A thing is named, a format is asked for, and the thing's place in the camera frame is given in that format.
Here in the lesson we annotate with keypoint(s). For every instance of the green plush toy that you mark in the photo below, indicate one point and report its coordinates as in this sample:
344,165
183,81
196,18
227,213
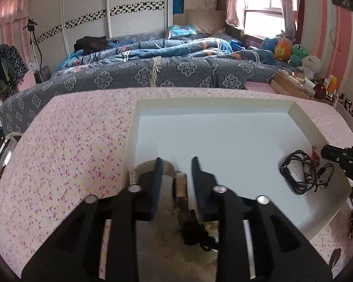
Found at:
299,54

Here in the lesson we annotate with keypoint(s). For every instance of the orange plush toy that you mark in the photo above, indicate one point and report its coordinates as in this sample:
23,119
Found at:
282,50

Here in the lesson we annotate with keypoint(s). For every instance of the black clothing pile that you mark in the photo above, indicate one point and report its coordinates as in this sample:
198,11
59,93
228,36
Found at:
91,44

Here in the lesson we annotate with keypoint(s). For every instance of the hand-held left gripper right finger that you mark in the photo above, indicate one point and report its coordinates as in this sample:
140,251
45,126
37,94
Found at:
196,179

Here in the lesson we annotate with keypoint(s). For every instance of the beige large cushion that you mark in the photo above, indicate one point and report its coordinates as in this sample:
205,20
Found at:
206,21

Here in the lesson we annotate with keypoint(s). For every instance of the short pink curtain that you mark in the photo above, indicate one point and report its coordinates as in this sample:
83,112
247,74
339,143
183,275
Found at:
8,11

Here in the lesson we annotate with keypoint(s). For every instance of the clothes rack with garments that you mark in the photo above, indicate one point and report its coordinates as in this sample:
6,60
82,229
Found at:
6,67

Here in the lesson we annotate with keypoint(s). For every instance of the grey patterned bedcover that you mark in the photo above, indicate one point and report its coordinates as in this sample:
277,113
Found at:
106,76

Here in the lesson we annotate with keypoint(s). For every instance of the garment steamer stand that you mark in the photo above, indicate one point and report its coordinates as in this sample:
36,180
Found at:
36,53

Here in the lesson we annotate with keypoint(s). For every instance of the white sliding door wardrobe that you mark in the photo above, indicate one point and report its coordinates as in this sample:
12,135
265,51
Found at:
106,11

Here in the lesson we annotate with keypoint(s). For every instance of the white cosmetics organiser box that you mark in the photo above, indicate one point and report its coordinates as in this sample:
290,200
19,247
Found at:
351,114

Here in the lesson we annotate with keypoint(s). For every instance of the pink window curtain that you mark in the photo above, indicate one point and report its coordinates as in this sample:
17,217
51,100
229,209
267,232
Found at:
289,3
235,0

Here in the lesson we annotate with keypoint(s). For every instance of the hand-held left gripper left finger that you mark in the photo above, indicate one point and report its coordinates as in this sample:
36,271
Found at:
158,182

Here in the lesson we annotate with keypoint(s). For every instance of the white rectangular tray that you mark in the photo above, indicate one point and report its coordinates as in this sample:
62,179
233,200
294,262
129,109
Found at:
229,135

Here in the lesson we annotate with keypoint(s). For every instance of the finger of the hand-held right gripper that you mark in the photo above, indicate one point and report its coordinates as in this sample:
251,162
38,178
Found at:
335,153

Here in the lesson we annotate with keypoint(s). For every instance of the orange bottle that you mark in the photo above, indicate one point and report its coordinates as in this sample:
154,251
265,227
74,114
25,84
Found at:
331,83

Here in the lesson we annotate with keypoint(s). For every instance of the pink floral tablecloth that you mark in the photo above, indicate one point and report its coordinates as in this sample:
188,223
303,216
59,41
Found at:
70,152

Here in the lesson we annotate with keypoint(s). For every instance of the cardboard box with jars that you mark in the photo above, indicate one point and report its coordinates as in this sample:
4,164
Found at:
291,85

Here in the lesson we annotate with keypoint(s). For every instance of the blue plush toy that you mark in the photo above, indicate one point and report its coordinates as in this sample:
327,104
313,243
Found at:
268,43

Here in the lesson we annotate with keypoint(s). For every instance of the white plush toy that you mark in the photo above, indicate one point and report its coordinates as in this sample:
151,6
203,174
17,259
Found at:
311,64

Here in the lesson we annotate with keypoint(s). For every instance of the blue patterned quilt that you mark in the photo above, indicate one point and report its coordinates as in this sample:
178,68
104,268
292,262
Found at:
170,48

